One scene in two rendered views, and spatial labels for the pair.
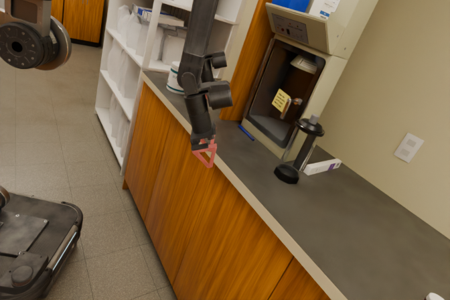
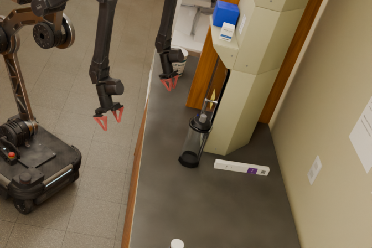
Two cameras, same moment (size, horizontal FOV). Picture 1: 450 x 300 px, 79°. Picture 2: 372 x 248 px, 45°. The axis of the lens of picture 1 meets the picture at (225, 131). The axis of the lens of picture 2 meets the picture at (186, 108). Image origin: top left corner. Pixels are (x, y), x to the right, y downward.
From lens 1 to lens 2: 1.46 m
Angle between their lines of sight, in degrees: 30
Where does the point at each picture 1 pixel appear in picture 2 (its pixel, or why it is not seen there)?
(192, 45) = (95, 57)
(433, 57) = (345, 86)
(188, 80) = (93, 75)
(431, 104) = (333, 132)
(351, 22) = (244, 46)
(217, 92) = (110, 85)
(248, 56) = (206, 55)
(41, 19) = (55, 21)
